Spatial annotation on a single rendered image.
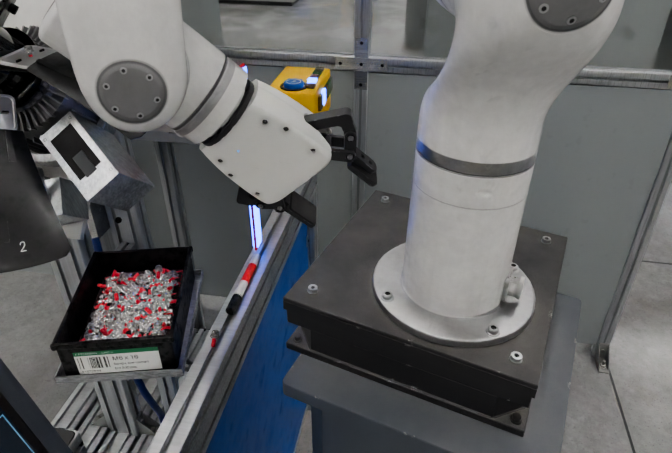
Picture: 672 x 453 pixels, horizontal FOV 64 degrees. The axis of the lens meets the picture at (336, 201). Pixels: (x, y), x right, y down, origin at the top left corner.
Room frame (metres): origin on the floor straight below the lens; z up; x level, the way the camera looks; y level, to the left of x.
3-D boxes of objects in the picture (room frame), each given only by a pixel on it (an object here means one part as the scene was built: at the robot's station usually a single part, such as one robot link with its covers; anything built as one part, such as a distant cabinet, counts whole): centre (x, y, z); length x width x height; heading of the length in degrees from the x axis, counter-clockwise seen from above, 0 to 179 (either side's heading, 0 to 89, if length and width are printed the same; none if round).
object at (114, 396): (0.98, 0.60, 0.46); 0.09 x 0.05 x 0.91; 80
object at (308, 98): (1.07, 0.07, 1.02); 0.16 x 0.10 x 0.11; 170
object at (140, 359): (0.64, 0.32, 0.85); 0.22 x 0.17 x 0.07; 6
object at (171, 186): (1.41, 0.50, 0.42); 0.04 x 0.04 x 0.83; 80
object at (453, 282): (0.50, -0.14, 1.10); 0.19 x 0.19 x 0.18
